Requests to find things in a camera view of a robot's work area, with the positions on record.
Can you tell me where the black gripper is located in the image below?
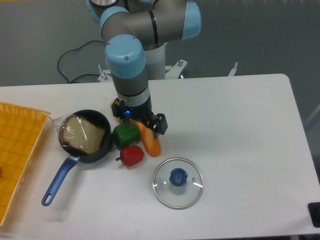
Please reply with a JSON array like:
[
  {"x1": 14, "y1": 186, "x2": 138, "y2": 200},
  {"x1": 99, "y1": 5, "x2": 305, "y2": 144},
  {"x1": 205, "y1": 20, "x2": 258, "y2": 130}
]
[{"x1": 111, "y1": 97, "x2": 168, "y2": 139}]

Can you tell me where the glass pot lid blue knob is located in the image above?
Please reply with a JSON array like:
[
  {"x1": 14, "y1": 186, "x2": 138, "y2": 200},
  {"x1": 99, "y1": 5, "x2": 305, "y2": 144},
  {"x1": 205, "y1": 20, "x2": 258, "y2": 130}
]
[{"x1": 152, "y1": 157, "x2": 205, "y2": 210}]

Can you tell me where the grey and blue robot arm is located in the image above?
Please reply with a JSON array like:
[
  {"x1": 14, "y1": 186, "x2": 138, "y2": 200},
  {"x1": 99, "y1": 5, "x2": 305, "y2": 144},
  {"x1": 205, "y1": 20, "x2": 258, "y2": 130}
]
[{"x1": 86, "y1": 0, "x2": 202, "y2": 138}]

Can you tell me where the green bell pepper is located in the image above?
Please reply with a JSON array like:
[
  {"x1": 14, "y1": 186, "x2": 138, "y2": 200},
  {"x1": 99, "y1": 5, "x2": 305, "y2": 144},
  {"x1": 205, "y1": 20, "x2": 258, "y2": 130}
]
[{"x1": 112, "y1": 123, "x2": 140, "y2": 150}]

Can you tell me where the orange baguette bread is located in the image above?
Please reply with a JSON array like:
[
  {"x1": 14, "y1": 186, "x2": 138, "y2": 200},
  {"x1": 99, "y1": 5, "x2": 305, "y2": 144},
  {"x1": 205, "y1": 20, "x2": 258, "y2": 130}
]
[{"x1": 133, "y1": 120, "x2": 162, "y2": 157}]

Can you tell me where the red bell pepper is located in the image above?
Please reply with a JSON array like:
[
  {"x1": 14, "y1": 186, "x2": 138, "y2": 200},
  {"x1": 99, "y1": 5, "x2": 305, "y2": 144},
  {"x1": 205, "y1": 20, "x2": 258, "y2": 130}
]
[{"x1": 115, "y1": 145, "x2": 145, "y2": 167}]

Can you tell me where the bread slice in plastic wrap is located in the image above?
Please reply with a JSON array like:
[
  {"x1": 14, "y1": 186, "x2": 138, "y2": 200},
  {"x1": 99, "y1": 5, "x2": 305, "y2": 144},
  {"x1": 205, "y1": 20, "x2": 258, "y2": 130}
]
[{"x1": 45, "y1": 113, "x2": 107, "y2": 155}]

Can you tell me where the yellow plastic basket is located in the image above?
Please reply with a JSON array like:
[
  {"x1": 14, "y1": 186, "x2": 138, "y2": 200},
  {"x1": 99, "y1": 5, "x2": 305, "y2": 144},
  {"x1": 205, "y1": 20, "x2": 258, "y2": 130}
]
[{"x1": 0, "y1": 102, "x2": 50, "y2": 226}]

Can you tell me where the black object at table edge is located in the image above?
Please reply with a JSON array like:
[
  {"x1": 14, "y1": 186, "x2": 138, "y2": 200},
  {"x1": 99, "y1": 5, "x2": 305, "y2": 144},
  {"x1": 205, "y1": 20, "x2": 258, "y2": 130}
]
[{"x1": 307, "y1": 202, "x2": 320, "y2": 228}]

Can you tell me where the dark pot with blue handle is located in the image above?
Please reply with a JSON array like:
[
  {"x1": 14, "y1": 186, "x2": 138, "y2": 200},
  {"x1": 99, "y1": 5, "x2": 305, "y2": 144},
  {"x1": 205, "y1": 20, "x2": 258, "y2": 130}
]
[{"x1": 41, "y1": 109, "x2": 112, "y2": 207}]

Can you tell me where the black cable on floor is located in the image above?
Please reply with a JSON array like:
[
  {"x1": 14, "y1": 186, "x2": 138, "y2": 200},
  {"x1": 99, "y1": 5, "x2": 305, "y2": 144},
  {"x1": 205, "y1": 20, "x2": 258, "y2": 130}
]
[{"x1": 57, "y1": 40, "x2": 106, "y2": 84}]

